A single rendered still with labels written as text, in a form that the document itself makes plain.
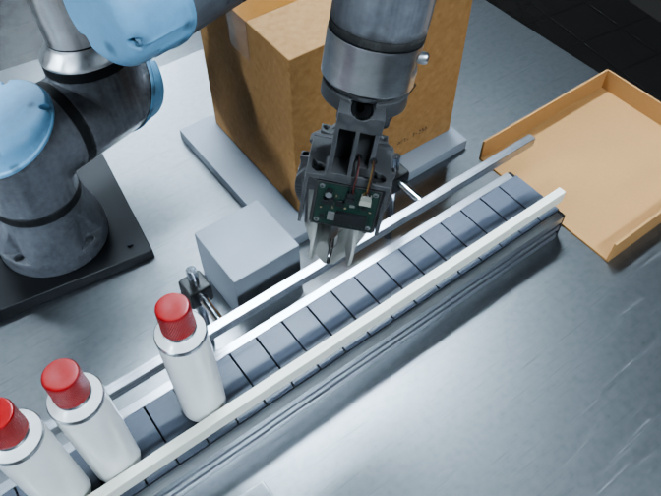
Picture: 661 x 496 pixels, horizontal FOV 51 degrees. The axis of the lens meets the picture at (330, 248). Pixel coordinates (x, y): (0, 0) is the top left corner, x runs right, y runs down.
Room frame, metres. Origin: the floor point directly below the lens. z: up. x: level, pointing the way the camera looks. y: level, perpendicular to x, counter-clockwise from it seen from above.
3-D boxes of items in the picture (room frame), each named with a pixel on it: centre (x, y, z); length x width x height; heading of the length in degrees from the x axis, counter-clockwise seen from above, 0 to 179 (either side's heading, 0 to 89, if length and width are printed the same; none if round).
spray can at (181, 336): (0.34, 0.15, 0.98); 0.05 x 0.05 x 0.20
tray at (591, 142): (0.78, -0.44, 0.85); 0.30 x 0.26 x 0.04; 127
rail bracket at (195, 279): (0.43, 0.14, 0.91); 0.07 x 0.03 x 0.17; 37
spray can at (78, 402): (0.27, 0.23, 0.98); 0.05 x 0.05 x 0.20
